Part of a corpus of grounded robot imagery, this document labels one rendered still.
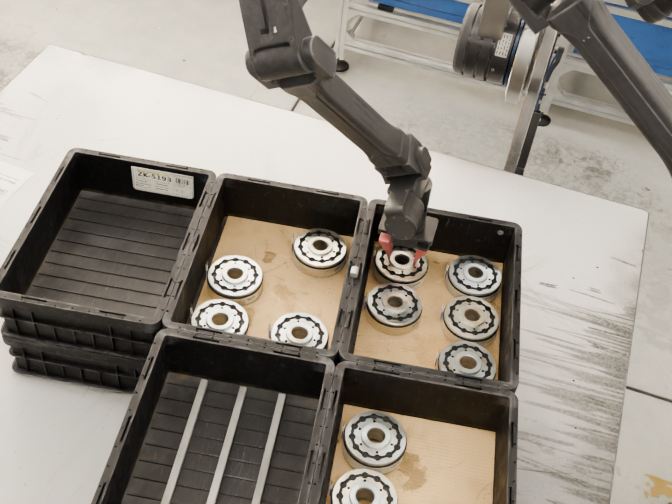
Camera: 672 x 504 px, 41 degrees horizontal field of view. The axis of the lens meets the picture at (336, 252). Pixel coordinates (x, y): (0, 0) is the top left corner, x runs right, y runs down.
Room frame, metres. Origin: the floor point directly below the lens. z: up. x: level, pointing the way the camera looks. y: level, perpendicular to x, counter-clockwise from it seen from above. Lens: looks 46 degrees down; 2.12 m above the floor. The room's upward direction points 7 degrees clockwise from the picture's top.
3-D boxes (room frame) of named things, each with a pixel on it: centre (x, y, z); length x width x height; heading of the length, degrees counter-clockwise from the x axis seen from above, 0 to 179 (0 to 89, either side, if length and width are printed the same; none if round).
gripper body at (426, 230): (1.21, -0.13, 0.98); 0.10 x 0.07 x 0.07; 79
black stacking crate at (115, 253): (1.14, 0.41, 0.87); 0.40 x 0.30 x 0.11; 176
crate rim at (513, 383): (1.09, -0.19, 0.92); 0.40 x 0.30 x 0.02; 176
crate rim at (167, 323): (1.12, 0.11, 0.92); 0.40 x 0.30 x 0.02; 176
